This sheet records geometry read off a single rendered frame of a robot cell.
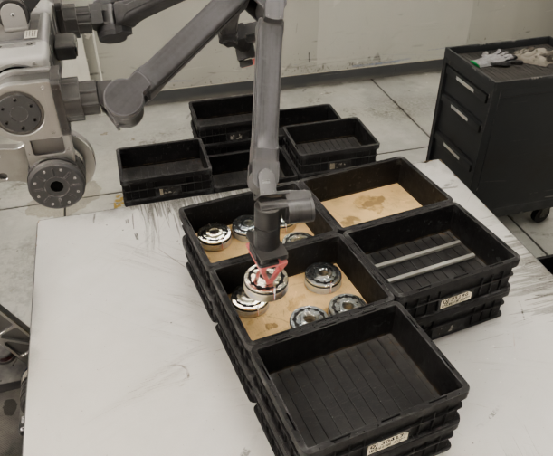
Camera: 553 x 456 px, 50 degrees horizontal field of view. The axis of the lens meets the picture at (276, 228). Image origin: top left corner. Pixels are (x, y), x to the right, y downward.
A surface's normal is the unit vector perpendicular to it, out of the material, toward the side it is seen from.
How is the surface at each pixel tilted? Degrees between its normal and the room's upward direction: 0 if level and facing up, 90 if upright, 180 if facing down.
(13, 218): 0
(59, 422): 0
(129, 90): 49
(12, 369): 0
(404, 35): 90
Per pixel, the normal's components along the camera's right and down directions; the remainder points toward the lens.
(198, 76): 0.27, 0.58
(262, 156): 0.15, -0.08
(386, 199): 0.00, -0.79
